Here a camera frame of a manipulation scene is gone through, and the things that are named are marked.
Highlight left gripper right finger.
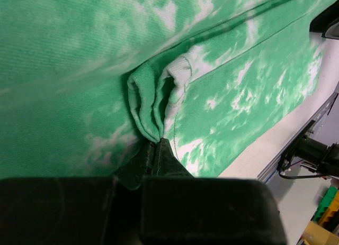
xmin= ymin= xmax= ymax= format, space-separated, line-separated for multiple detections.
xmin=140 ymin=139 xmax=287 ymax=244

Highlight green white tie-dye trousers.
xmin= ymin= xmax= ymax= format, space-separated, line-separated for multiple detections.
xmin=1 ymin=0 xmax=337 ymax=179

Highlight green yellow background clutter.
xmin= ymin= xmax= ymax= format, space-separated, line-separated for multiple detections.
xmin=297 ymin=186 xmax=338 ymax=245

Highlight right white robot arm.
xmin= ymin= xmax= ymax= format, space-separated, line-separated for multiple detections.
xmin=276 ymin=2 xmax=338 ymax=179

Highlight aluminium frame rail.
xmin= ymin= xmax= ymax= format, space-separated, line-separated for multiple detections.
xmin=257 ymin=93 xmax=338 ymax=183

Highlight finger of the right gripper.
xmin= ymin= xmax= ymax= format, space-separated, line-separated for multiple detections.
xmin=309 ymin=1 xmax=339 ymax=40

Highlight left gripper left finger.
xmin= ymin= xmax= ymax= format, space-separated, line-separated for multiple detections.
xmin=1 ymin=141 xmax=156 ymax=244

